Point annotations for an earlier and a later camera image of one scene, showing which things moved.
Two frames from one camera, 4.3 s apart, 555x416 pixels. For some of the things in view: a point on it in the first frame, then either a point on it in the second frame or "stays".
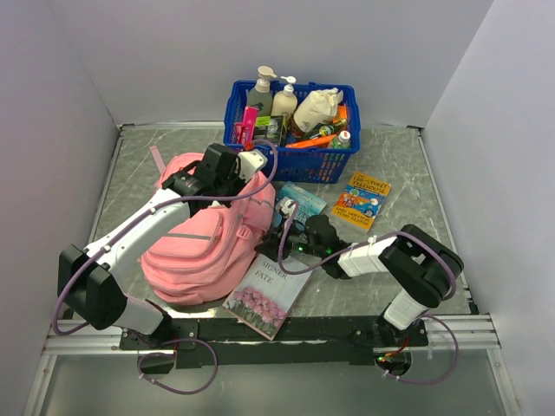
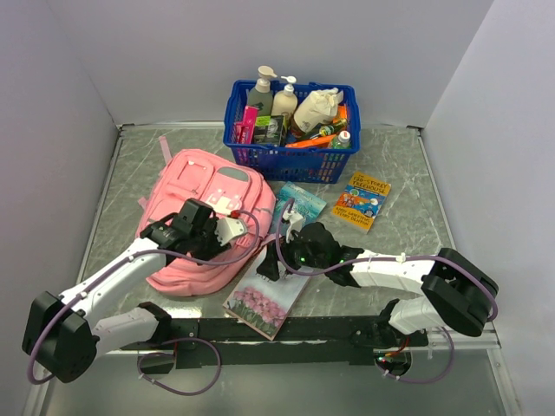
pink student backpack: x=199 y=258 stays
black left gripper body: x=230 y=186 to x=205 y=243
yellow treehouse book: x=362 y=199 stays
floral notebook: x=264 y=294 stays
